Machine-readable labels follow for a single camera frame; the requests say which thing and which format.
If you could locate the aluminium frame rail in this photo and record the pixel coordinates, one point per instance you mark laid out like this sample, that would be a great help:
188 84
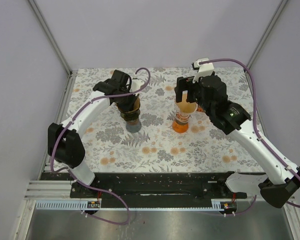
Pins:
50 190

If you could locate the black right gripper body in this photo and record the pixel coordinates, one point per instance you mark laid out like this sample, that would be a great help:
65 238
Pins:
194 93

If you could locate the floral patterned tablecloth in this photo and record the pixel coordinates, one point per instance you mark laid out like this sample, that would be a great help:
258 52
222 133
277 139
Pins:
109 147

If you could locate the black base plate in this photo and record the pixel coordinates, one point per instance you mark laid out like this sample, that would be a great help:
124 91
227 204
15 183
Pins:
209 177

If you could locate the orange glass carafe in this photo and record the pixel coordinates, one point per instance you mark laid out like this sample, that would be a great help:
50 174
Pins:
180 126

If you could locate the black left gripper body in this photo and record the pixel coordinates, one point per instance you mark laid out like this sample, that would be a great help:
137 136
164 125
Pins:
125 102

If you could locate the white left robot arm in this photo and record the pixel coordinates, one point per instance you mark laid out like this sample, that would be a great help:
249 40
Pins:
64 140

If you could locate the dark green dripper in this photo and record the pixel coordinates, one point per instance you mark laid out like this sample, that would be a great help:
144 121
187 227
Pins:
130 116

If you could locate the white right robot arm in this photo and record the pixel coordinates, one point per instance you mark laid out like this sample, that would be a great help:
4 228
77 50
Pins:
282 177

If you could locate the brown paper coffee filter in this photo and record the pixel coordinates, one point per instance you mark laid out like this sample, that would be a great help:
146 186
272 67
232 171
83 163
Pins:
184 106

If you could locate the clear plastic dripper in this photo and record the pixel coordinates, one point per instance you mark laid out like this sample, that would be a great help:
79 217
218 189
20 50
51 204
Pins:
182 116

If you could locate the orange coffee filter pack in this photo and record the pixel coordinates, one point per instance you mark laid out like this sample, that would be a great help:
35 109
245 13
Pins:
200 109

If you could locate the white slotted cable duct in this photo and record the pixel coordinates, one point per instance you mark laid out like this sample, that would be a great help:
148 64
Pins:
207 205

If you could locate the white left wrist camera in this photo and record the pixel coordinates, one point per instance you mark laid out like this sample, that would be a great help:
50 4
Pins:
136 84

